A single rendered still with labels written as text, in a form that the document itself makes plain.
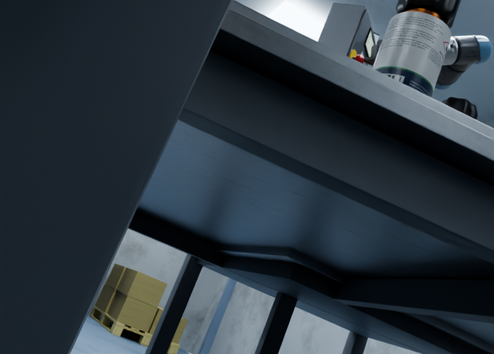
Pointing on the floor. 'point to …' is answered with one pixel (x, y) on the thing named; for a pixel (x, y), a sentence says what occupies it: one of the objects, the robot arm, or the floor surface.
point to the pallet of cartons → (133, 306)
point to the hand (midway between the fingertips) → (369, 62)
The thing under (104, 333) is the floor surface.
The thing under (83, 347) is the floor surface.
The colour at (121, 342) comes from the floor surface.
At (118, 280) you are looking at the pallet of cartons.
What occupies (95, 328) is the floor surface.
